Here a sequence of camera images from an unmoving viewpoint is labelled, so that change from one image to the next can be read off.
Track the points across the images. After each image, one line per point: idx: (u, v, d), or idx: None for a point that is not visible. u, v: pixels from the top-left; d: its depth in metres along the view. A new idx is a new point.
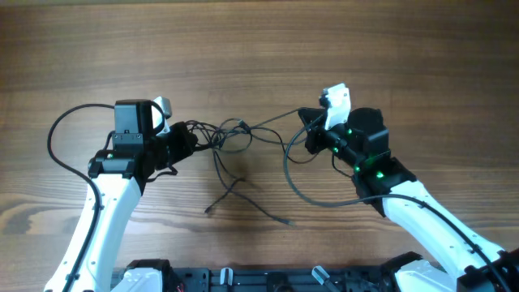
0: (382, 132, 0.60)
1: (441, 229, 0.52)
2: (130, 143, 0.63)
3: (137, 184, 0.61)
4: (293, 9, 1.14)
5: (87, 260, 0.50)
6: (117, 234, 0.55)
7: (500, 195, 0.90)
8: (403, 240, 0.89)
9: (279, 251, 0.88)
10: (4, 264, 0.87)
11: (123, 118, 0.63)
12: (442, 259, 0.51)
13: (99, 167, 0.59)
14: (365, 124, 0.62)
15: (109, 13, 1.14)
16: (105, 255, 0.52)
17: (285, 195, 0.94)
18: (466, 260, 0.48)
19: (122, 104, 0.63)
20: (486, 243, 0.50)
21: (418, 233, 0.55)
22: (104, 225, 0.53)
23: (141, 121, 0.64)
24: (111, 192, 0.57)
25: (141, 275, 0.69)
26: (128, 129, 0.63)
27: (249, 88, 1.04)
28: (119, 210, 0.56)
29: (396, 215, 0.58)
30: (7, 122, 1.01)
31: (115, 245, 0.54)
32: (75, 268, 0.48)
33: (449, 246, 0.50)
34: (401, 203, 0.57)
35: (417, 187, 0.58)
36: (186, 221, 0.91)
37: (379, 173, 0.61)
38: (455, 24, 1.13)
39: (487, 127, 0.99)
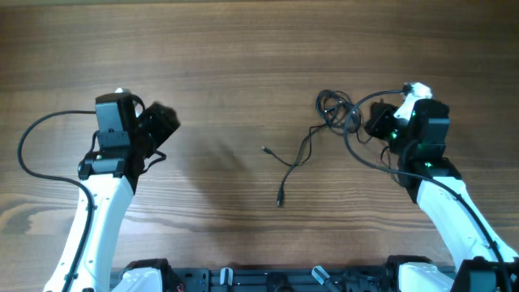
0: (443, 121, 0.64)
1: (467, 223, 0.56)
2: (116, 141, 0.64)
3: (127, 183, 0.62)
4: (293, 8, 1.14)
5: (84, 259, 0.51)
6: (112, 233, 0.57)
7: (499, 195, 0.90)
8: (404, 240, 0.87)
9: (279, 251, 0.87)
10: (3, 264, 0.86)
11: (105, 117, 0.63)
12: (456, 246, 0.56)
13: (90, 169, 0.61)
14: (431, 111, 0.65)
15: (109, 14, 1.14)
16: (103, 253, 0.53)
17: (285, 195, 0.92)
18: (480, 253, 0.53)
19: (101, 102, 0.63)
20: (505, 247, 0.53)
21: (442, 220, 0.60)
22: (99, 225, 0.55)
23: (123, 118, 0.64)
24: (102, 191, 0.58)
25: (140, 275, 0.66)
26: (113, 128, 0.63)
27: (248, 88, 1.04)
28: (112, 208, 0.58)
29: (427, 198, 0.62)
30: (8, 122, 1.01)
31: (110, 243, 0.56)
32: (73, 268, 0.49)
33: (468, 238, 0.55)
34: (437, 190, 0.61)
35: (456, 182, 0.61)
36: (185, 221, 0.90)
37: (428, 163, 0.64)
38: (456, 23, 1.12)
39: (489, 126, 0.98)
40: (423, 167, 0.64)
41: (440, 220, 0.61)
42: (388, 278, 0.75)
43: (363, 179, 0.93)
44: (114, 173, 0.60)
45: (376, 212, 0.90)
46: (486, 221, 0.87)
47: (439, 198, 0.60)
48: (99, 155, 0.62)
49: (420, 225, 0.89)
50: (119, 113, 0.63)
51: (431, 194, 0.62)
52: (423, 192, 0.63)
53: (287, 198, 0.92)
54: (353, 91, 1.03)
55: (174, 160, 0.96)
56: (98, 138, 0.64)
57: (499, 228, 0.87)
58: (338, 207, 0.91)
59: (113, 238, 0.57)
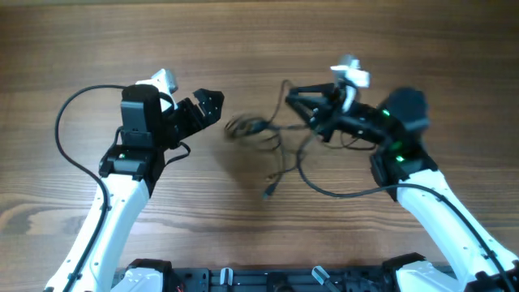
0: (421, 122, 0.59)
1: (456, 228, 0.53)
2: (139, 139, 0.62)
3: (147, 186, 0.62)
4: (293, 9, 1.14)
5: (91, 259, 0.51)
6: (122, 235, 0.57)
7: (499, 195, 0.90)
8: (404, 240, 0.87)
9: (279, 251, 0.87)
10: (3, 264, 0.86)
11: (130, 116, 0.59)
12: (452, 258, 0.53)
13: (111, 169, 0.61)
14: (405, 108, 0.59)
15: (109, 14, 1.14)
16: (109, 255, 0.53)
17: (285, 195, 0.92)
18: (479, 264, 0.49)
19: (127, 100, 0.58)
20: (502, 251, 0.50)
21: (433, 228, 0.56)
22: (109, 226, 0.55)
23: (148, 118, 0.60)
24: (119, 192, 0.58)
25: (142, 275, 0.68)
26: (136, 128, 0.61)
27: (248, 88, 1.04)
28: (127, 209, 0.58)
29: (413, 204, 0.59)
30: (7, 122, 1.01)
31: (119, 246, 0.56)
32: (79, 267, 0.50)
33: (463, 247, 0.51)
34: (417, 192, 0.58)
35: (436, 179, 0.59)
36: (186, 221, 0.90)
37: (400, 156, 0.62)
38: (456, 23, 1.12)
39: (488, 127, 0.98)
40: (396, 164, 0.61)
41: (428, 225, 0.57)
42: (387, 286, 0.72)
43: (362, 179, 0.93)
44: (135, 175, 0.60)
45: (376, 212, 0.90)
46: (486, 221, 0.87)
47: (422, 202, 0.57)
48: (122, 154, 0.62)
49: (420, 225, 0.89)
50: (144, 116, 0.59)
51: (413, 198, 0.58)
52: (405, 195, 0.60)
53: (287, 198, 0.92)
54: None
55: (185, 159, 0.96)
56: (122, 135, 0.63)
57: (499, 228, 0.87)
58: (338, 207, 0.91)
59: (122, 240, 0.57)
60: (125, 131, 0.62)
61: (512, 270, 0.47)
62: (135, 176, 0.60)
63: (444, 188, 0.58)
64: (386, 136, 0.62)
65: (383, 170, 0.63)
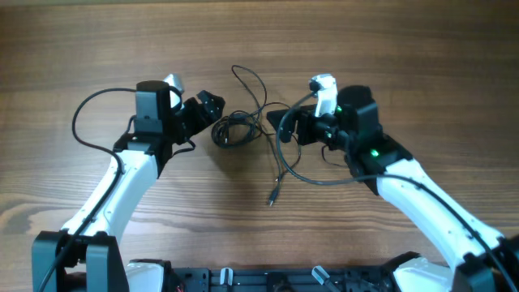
0: (370, 106, 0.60)
1: (436, 212, 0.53)
2: (150, 127, 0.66)
3: (155, 166, 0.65)
4: (293, 9, 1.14)
5: (105, 208, 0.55)
6: (131, 199, 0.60)
7: (499, 195, 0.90)
8: (404, 240, 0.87)
9: (279, 251, 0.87)
10: (2, 264, 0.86)
11: (143, 104, 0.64)
12: (439, 242, 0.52)
13: (125, 148, 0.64)
14: (353, 99, 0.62)
15: (109, 14, 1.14)
16: (120, 212, 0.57)
17: (285, 195, 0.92)
18: (465, 246, 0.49)
19: (143, 88, 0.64)
20: (485, 229, 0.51)
21: (415, 215, 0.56)
22: (122, 187, 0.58)
23: (160, 107, 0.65)
24: (131, 162, 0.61)
25: (143, 265, 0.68)
26: (148, 115, 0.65)
27: (248, 88, 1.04)
28: (139, 175, 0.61)
29: (393, 193, 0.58)
30: (7, 122, 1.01)
31: (127, 206, 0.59)
32: (93, 212, 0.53)
33: (448, 232, 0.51)
34: (396, 182, 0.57)
35: (412, 167, 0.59)
36: (186, 221, 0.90)
37: (375, 151, 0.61)
38: (456, 23, 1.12)
39: (487, 126, 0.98)
40: (371, 158, 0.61)
41: (409, 212, 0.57)
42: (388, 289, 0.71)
43: None
44: (146, 151, 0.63)
45: (376, 212, 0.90)
46: (486, 221, 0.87)
47: (402, 191, 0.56)
48: (133, 139, 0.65)
49: None
50: (156, 102, 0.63)
51: (392, 189, 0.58)
52: (384, 188, 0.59)
53: (286, 198, 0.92)
54: None
55: (188, 158, 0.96)
56: (134, 122, 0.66)
57: (500, 228, 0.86)
58: (338, 207, 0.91)
59: (130, 204, 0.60)
60: (138, 119, 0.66)
61: (498, 247, 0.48)
62: (146, 150, 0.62)
63: (422, 176, 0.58)
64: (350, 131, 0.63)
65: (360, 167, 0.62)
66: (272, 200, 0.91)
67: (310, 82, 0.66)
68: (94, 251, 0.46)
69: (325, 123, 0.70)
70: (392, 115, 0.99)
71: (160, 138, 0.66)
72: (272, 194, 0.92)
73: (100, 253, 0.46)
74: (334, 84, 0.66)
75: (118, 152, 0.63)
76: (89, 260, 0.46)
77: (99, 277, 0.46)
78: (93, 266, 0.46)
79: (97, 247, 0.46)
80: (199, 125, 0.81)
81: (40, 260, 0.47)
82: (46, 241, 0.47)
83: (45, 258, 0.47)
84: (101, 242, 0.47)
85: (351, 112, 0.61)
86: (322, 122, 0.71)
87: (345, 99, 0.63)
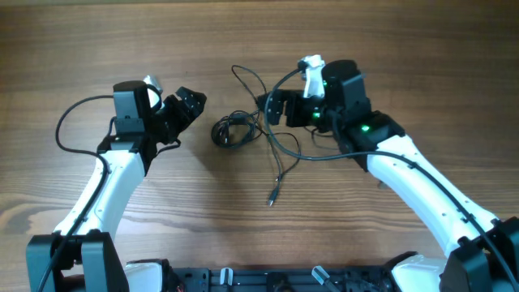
0: (355, 78, 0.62)
1: (430, 193, 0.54)
2: (132, 127, 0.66)
3: (141, 164, 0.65)
4: (293, 9, 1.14)
5: (96, 208, 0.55)
6: (122, 196, 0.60)
7: (499, 195, 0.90)
8: (404, 240, 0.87)
9: (279, 251, 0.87)
10: (2, 264, 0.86)
11: (122, 105, 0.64)
12: (435, 225, 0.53)
13: (109, 148, 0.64)
14: (339, 73, 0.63)
15: (109, 14, 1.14)
16: (111, 209, 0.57)
17: (285, 195, 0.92)
18: (460, 229, 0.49)
19: (120, 90, 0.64)
20: (481, 213, 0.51)
21: (410, 197, 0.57)
22: (110, 186, 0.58)
23: (139, 105, 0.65)
24: (117, 161, 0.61)
25: (141, 264, 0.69)
26: (129, 115, 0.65)
27: (248, 88, 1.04)
28: (126, 173, 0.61)
29: (387, 173, 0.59)
30: (7, 121, 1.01)
31: (119, 203, 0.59)
32: (84, 212, 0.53)
33: (443, 215, 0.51)
34: (388, 161, 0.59)
35: (405, 146, 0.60)
36: (186, 221, 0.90)
37: (364, 126, 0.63)
38: (455, 23, 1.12)
39: (487, 127, 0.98)
40: (362, 133, 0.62)
41: (405, 195, 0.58)
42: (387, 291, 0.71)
43: (362, 179, 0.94)
44: (130, 149, 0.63)
45: (376, 212, 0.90)
46: None
47: (396, 171, 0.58)
48: (115, 139, 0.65)
49: (421, 225, 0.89)
50: (135, 100, 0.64)
51: (385, 169, 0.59)
52: (376, 166, 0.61)
53: (286, 199, 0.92)
54: None
55: (178, 158, 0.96)
56: (115, 123, 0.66)
57: None
58: (338, 207, 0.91)
59: (122, 202, 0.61)
60: (118, 120, 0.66)
61: (492, 230, 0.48)
62: (130, 148, 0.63)
63: (415, 155, 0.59)
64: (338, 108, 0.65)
65: (349, 142, 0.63)
66: (272, 200, 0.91)
67: (298, 62, 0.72)
68: (88, 247, 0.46)
69: (314, 105, 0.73)
70: (392, 115, 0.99)
71: (143, 135, 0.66)
72: (271, 194, 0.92)
73: (95, 250, 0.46)
74: (321, 63, 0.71)
75: (101, 152, 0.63)
76: (85, 258, 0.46)
77: (96, 273, 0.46)
78: (90, 263, 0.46)
79: (92, 244, 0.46)
80: (182, 122, 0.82)
81: (36, 263, 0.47)
82: (40, 243, 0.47)
83: (41, 258, 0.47)
84: (96, 238, 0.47)
85: (337, 87, 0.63)
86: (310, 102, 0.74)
87: (330, 73, 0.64)
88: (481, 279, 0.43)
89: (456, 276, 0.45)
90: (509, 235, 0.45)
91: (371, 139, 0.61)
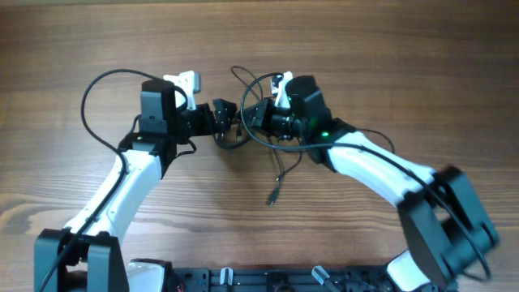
0: (315, 92, 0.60)
1: (375, 165, 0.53)
2: (154, 128, 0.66)
3: (160, 165, 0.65)
4: (293, 9, 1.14)
5: (108, 208, 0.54)
6: (135, 199, 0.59)
7: (499, 195, 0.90)
8: (403, 240, 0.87)
9: (279, 251, 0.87)
10: (3, 264, 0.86)
11: (149, 105, 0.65)
12: (383, 191, 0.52)
13: (130, 146, 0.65)
14: (298, 88, 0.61)
15: (109, 14, 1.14)
16: (123, 211, 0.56)
17: (285, 195, 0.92)
18: (403, 185, 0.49)
19: (147, 90, 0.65)
20: (418, 168, 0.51)
21: (360, 173, 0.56)
22: (125, 188, 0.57)
23: (165, 109, 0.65)
24: (136, 163, 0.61)
25: (144, 265, 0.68)
26: (154, 116, 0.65)
27: (249, 88, 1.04)
28: (143, 176, 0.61)
29: (342, 164, 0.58)
30: (6, 122, 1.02)
31: (131, 205, 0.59)
32: (97, 210, 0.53)
33: (387, 178, 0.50)
34: (341, 152, 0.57)
35: (356, 137, 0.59)
36: (186, 221, 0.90)
37: (323, 132, 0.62)
38: (456, 23, 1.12)
39: (488, 126, 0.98)
40: (320, 138, 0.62)
41: (355, 173, 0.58)
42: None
43: None
44: (151, 151, 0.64)
45: (376, 212, 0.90)
46: None
47: (348, 158, 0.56)
48: (135, 139, 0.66)
49: None
50: (161, 103, 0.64)
51: (340, 159, 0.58)
52: (335, 161, 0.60)
53: (287, 198, 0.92)
54: (353, 90, 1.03)
55: (184, 159, 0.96)
56: (139, 122, 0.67)
57: (499, 228, 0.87)
58: (338, 207, 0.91)
59: (134, 205, 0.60)
60: (143, 119, 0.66)
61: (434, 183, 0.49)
62: (151, 151, 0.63)
63: (368, 143, 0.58)
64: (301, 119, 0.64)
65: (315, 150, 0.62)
66: (272, 202, 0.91)
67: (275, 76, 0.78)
68: (96, 251, 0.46)
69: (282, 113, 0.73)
70: (392, 115, 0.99)
71: (163, 139, 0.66)
72: (272, 195, 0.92)
73: (102, 252, 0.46)
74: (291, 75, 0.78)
75: (122, 149, 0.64)
76: (92, 259, 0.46)
77: (100, 276, 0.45)
78: (96, 264, 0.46)
79: (100, 248, 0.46)
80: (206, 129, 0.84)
81: (43, 257, 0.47)
82: (49, 238, 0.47)
83: (49, 254, 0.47)
84: (104, 242, 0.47)
85: (302, 105, 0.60)
86: (277, 114, 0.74)
87: (297, 87, 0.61)
88: (430, 227, 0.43)
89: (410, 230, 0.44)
90: (449, 183, 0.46)
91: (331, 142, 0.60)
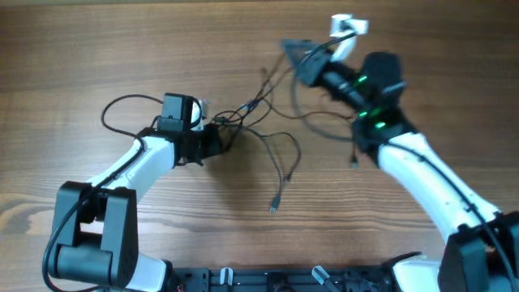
0: (397, 85, 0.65)
1: (433, 182, 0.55)
2: (170, 126, 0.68)
3: (172, 152, 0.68)
4: (293, 9, 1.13)
5: (127, 172, 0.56)
6: (149, 176, 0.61)
7: (499, 195, 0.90)
8: (403, 240, 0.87)
9: (279, 251, 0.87)
10: (4, 264, 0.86)
11: (171, 105, 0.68)
12: (439, 214, 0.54)
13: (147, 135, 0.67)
14: (383, 73, 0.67)
15: (109, 14, 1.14)
16: (140, 181, 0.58)
17: (285, 195, 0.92)
18: (461, 217, 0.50)
19: (170, 93, 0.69)
20: (484, 204, 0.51)
21: (413, 183, 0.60)
22: (143, 161, 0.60)
23: (185, 111, 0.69)
24: (155, 145, 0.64)
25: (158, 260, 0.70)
26: (172, 115, 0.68)
27: (249, 88, 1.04)
28: (159, 157, 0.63)
29: (396, 165, 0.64)
30: (6, 122, 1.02)
31: (147, 179, 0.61)
32: (117, 170, 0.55)
33: (444, 203, 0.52)
34: (397, 153, 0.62)
35: (416, 141, 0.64)
36: (186, 221, 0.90)
37: (380, 122, 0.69)
38: (456, 24, 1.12)
39: (487, 127, 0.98)
40: (375, 129, 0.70)
41: (409, 181, 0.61)
42: (387, 286, 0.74)
43: (363, 179, 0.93)
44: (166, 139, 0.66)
45: (376, 212, 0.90)
46: None
47: (404, 162, 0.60)
48: (151, 132, 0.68)
49: (419, 225, 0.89)
50: (182, 104, 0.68)
51: (396, 161, 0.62)
52: (388, 160, 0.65)
53: (287, 199, 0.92)
54: None
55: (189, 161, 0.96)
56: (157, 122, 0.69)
57: None
58: (338, 207, 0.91)
59: (147, 182, 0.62)
60: (160, 118, 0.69)
61: (494, 221, 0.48)
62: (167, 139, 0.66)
63: (426, 148, 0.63)
64: (366, 104, 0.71)
65: (366, 135, 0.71)
66: (273, 208, 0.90)
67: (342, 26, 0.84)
68: (115, 201, 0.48)
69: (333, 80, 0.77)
70: None
71: (178, 134, 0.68)
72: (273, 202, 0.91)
73: (120, 202, 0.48)
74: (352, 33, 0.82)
75: (140, 135, 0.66)
76: (109, 209, 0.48)
77: (115, 225, 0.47)
78: (113, 214, 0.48)
79: (117, 199, 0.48)
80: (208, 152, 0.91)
81: (64, 206, 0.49)
82: (70, 189, 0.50)
83: (69, 203, 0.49)
84: (122, 193, 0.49)
85: (375, 88, 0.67)
86: (332, 75, 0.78)
87: (374, 70, 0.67)
88: (474, 265, 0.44)
89: (454, 264, 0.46)
90: (509, 228, 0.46)
91: (386, 136, 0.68)
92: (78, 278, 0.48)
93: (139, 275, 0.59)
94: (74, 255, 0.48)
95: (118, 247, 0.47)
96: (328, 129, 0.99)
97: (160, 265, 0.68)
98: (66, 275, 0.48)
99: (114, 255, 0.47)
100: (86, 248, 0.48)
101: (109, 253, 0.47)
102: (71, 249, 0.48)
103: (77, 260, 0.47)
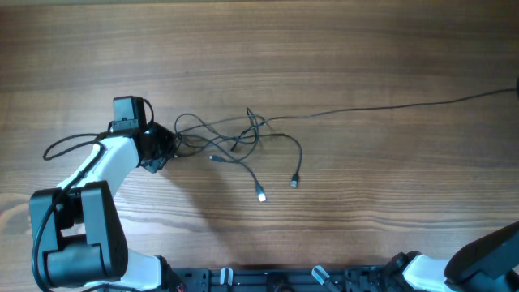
0: None
1: None
2: (126, 127, 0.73)
3: (135, 147, 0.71)
4: (293, 9, 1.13)
5: (93, 169, 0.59)
6: (117, 171, 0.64)
7: (498, 195, 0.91)
8: (403, 240, 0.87)
9: (279, 251, 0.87)
10: (4, 264, 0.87)
11: (121, 108, 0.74)
12: None
13: (105, 138, 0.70)
14: None
15: (108, 14, 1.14)
16: (108, 176, 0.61)
17: (285, 195, 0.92)
18: None
19: (118, 97, 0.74)
20: None
21: None
22: (107, 158, 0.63)
23: (136, 110, 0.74)
24: (113, 143, 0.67)
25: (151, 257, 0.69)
26: (126, 117, 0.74)
27: (249, 88, 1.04)
28: (123, 151, 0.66)
29: None
30: (7, 122, 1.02)
31: (116, 173, 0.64)
32: (84, 169, 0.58)
33: None
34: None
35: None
36: (186, 221, 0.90)
37: None
38: (457, 23, 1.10)
39: (487, 126, 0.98)
40: None
41: None
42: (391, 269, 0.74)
43: (362, 179, 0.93)
44: (126, 136, 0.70)
45: (376, 212, 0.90)
46: (485, 220, 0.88)
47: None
48: (108, 135, 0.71)
49: (420, 225, 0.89)
50: (132, 105, 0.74)
51: None
52: None
53: (287, 199, 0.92)
54: (353, 90, 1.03)
55: (176, 161, 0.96)
56: (113, 126, 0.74)
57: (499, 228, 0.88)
58: (338, 206, 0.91)
59: (117, 178, 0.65)
60: (116, 122, 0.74)
61: None
62: (126, 135, 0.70)
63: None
64: None
65: None
66: (261, 195, 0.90)
67: None
68: (88, 194, 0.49)
69: None
70: (392, 116, 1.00)
71: (135, 130, 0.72)
72: (258, 190, 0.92)
73: (94, 194, 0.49)
74: None
75: (99, 140, 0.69)
76: (85, 203, 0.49)
77: (95, 216, 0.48)
78: (90, 208, 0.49)
79: (92, 191, 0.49)
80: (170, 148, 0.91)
81: (39, 213, 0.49)
82: (41, 195, 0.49)
83: (44, 209, 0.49)
84: (94, 186, 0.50)
85: None
86: None
87: None
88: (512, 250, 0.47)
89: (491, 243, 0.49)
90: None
91: None
92: (75, 281, 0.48)
93: (135, 268, 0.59)
94: (64, 259, 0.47)
95: (105, 237, 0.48)
96: (328, 130, 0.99)
97: (156, 260, 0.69)
98: (62, 281, 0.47)
99: (103, 246, 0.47)
100: (73, 249, 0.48)
101: (98, 246, 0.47)
102: (58, 253, 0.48)
103: (66, 262, 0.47)
